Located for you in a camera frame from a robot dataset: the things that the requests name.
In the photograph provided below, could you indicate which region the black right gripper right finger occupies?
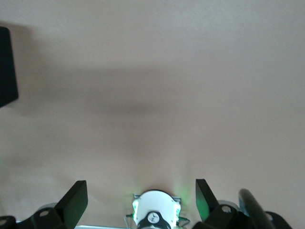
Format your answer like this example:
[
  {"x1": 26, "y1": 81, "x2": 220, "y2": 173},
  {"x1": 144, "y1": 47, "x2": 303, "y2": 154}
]
[{"x1": 193, "y1": 178, "x2": 248, "y2": 229}]

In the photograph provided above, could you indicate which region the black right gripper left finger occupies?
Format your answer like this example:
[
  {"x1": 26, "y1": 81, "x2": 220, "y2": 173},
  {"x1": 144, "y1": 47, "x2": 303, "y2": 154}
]
[{"x1": 30, "y1": 180, "x2": 88, "y2": 229}]

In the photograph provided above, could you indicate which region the black plastic box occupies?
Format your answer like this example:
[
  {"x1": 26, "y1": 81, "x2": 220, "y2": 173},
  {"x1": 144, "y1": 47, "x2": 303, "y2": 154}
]
[{"x1": 0, "y1": 26, "x2": 19, "y2": 108}]

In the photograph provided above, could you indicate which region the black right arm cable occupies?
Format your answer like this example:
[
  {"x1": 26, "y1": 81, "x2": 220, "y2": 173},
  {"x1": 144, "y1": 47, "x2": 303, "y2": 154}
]
[{"x1": 238, "y1": 188, "x2": 275, "y2": 229}]

